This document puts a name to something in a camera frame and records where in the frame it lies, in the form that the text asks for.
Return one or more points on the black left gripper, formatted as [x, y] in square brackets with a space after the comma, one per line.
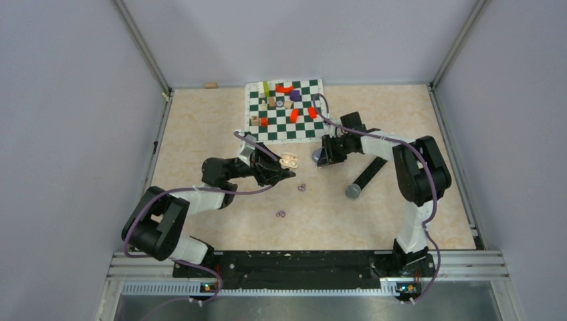
[266, 168]

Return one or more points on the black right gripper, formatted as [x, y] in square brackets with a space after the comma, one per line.
[328, 155]

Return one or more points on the cream earbud charging case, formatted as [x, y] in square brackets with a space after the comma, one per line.
[289, 160]

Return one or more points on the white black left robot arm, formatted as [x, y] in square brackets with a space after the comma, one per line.
[155, 225]

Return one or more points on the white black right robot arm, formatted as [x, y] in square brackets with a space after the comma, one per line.
[421, 173]

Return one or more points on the grey-blue earbud case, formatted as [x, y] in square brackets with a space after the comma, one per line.
[316, 155]

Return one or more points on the black microphone grey head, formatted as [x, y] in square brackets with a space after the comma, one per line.
[354, 190]

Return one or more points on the red block right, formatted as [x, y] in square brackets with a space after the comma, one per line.
[312, 113]

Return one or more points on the red cylinder block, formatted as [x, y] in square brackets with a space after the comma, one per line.
[294, 116]

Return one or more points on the green white chessboard mat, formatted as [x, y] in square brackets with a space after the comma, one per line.
[279, 129]

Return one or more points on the purple block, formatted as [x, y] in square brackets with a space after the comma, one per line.
[295, 96]

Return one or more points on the red arch block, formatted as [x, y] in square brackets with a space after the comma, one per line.
[282, 89]

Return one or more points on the yellow-green block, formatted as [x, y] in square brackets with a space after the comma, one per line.
[264, 89]

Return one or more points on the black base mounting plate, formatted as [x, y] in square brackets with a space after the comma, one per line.
[305, 270]

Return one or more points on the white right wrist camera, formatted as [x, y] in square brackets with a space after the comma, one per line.
[334, 131]

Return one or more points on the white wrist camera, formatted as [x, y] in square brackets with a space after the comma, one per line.
[246, 149]
[334, 131]

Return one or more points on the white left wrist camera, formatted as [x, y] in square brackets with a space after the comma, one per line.
[246, 149]

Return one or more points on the aluminium frame rail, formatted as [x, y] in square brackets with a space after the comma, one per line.
[462, 268]

